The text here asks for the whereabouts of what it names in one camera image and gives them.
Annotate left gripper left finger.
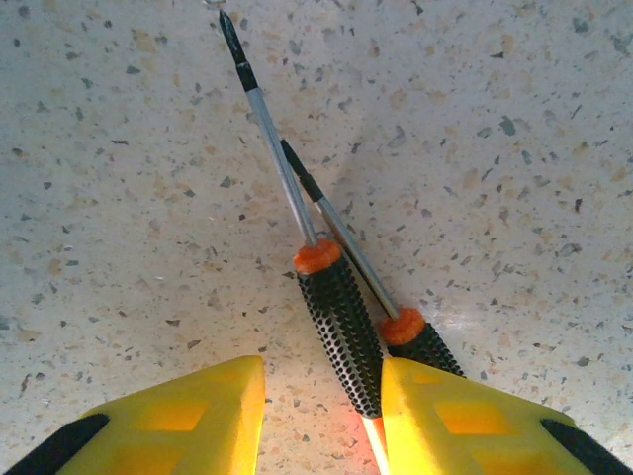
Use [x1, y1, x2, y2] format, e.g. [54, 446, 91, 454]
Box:
[0, 354, 267, 475]

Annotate long orange black screwdriver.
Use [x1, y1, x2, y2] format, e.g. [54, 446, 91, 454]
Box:
[217, 9, 392, 475]

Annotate short orange black screwdriver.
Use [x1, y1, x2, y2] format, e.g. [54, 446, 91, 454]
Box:
[279, 139, 466, 380]

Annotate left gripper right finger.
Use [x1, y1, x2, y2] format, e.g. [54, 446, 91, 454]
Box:
[380, 356, 633, 475]

